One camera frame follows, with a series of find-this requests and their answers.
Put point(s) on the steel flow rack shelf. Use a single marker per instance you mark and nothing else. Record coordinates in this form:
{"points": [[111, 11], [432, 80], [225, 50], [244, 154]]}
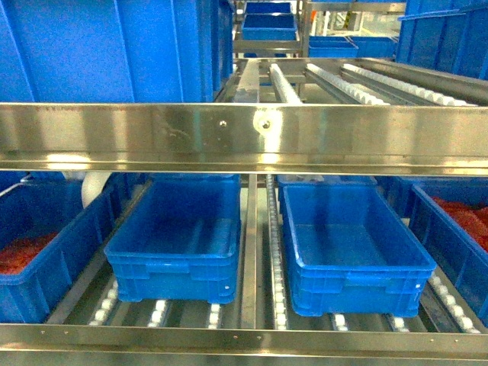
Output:
{"points": [[254, 138]]}

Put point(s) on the blue bin with orange caps left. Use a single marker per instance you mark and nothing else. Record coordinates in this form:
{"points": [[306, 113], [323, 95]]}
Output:
{"points": [[47, 239]]}

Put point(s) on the blue bin with orange caps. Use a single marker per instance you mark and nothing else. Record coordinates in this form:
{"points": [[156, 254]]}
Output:
{"points": [[47, 239], [458, 255]]}

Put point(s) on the blue bin with orange caps right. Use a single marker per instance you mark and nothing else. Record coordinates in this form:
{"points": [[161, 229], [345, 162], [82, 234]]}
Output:
{"points": [[458, 255]]}

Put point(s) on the blue bin behind right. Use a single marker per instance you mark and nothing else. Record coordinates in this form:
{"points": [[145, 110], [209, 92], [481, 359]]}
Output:
{"points": [[292, 180]]}

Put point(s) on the blue bin left centre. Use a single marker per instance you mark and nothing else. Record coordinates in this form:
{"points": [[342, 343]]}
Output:
{"points": [[180, 242]]}

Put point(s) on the blue bin right centre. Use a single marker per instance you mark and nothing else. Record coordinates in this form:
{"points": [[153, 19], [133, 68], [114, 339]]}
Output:
{"points": [[347, 251]]}

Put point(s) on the large blue bin upper left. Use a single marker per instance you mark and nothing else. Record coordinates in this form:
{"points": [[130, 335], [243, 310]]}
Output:
{"points": [[115, 51]]}

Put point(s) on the large blue bin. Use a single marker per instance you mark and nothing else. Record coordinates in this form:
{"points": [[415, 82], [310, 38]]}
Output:
{"points": [[115, 51], [447, 36]]}

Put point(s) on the large blue bin upper right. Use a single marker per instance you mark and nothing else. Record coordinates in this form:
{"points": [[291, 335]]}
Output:
{"points": [[447, 36]]}

